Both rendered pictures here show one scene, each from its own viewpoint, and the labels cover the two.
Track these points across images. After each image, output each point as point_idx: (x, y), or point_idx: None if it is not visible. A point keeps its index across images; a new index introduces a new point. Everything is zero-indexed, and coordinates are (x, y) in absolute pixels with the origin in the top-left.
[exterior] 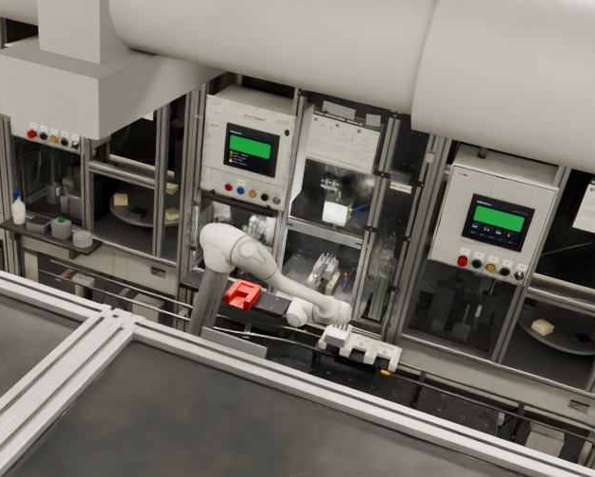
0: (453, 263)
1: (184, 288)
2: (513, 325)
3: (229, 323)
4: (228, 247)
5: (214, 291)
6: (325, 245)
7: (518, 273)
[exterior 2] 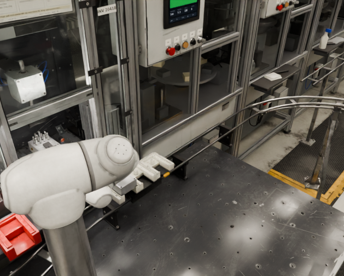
0: (163, 58)
1: None
2: (198, 80)
3: (1, 275)
4: (82, 173)
5: (86, 245)
6: None
7: (200, 38)
